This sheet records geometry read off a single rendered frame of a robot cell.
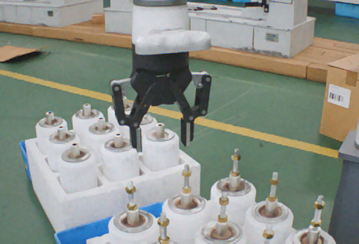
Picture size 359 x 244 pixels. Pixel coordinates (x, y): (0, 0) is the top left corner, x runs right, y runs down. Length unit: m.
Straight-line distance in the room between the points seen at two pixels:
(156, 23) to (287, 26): 2.15
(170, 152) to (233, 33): 1.70
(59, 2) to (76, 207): 2.89
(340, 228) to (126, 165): 0.56
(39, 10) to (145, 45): 3.43
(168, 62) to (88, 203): 0.58
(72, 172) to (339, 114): 1.11
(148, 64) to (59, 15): 3.19
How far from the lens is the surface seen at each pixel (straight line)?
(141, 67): 0.57
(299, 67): 2.55
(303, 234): 0.82
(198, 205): 0.87
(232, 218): 0.93
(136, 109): 0.60
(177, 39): 0.51
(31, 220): 1.31
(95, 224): 1.07
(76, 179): 1.06
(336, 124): 1.80
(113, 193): 1.08
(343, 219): 1.12
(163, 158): 1.14
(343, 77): 1.74
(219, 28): 2.80
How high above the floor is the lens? 0.74
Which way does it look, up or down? 22 degrees down
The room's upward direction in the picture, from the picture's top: straight up
